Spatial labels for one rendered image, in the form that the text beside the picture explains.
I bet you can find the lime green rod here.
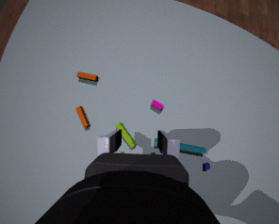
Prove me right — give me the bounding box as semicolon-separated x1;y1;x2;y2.
115;122;136;148

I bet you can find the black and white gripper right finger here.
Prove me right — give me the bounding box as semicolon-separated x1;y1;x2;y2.
157;131;180;160

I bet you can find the turquoise rod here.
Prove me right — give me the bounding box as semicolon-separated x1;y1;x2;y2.
155;138;206;154

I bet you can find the magenta rod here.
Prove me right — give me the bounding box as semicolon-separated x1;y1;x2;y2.
151;100;163;110

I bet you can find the orange rectangular rod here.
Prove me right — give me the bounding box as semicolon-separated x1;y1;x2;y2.
75;106;90;128
77;72;98;82

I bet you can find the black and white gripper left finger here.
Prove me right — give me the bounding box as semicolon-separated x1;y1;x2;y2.
97;129;122;157

